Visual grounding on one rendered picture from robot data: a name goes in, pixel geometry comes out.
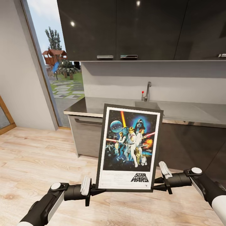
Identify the fixed window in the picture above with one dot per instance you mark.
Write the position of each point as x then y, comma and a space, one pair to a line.
63, 78

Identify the poster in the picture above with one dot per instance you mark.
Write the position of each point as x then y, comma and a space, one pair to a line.
129, 148

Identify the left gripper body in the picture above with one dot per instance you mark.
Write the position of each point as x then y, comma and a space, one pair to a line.
78, 196

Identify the dishwasher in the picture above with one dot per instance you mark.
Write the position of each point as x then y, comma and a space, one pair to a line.
87, 134

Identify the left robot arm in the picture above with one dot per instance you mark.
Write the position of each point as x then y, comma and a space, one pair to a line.
42, 211

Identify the drop in sink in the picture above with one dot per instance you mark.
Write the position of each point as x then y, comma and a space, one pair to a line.
174, 110

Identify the door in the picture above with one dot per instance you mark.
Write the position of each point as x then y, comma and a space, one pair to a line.
6, 121

